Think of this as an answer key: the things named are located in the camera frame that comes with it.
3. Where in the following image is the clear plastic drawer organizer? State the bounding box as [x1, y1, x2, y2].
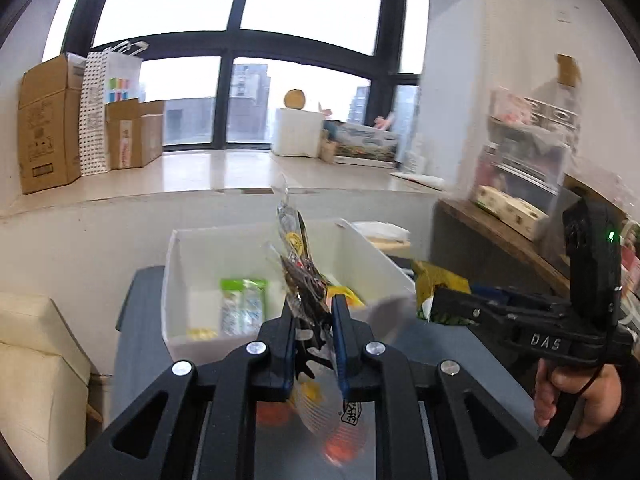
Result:
[474, 89, 581, 211]

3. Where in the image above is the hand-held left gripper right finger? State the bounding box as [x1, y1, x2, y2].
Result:
[330, 294, 572, 480]

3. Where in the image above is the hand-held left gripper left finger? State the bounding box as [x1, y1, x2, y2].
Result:
[57, 300, 297, 480]

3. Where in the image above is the green and yellow snack packet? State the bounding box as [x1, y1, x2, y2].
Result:
[411, 259, 472, 324]

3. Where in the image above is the clear snack packet orange print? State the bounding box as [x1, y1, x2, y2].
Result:
[254, 174, 377, 464]

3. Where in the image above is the white cardboard box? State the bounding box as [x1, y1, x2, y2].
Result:
[160, 218, 419, 367]

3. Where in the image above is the person's right hand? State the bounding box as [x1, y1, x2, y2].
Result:
[532, 359, 627, 441]

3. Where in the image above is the white paper envelope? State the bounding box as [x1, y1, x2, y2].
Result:
[389, 170, 446, 191]

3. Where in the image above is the cream white sofa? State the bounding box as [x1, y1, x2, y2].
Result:
[0, 292, 94, 480]

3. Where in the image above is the small open cardboard box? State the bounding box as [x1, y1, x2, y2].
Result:
[104, 98, 166, 170]

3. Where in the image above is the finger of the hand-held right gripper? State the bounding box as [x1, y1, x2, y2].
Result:
[470, 284, 568, 311]
[430, 286, 512, 331]

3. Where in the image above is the large brown cardboard box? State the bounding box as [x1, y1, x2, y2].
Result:
[17, 53, 84, 195]

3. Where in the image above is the landscape printed box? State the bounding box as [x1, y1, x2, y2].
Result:
[324, 120, 401, 164]

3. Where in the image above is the pink floral pack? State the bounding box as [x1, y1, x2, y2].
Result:
[489, 87, 534, 126]

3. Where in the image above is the patterned tissue pack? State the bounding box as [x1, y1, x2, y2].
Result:
[474, 183, 549, 241]

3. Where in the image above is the wooden side shelf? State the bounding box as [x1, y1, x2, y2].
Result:
[437, 198, 640, 312]

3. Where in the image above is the black framed window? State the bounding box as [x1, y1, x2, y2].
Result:
[42, 0, 431, 151]

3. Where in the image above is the long green snack packet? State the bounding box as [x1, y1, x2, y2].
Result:
[219, 277, 269, 337]

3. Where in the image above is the dotted white paper bag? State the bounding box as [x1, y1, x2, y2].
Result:
[79, 39, 147, 176]

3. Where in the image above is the blue tablecloth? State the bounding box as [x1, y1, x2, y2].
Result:
[114, 264, 542, 480]

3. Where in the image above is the white foam box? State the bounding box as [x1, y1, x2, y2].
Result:
[271, 107, 324, 158]

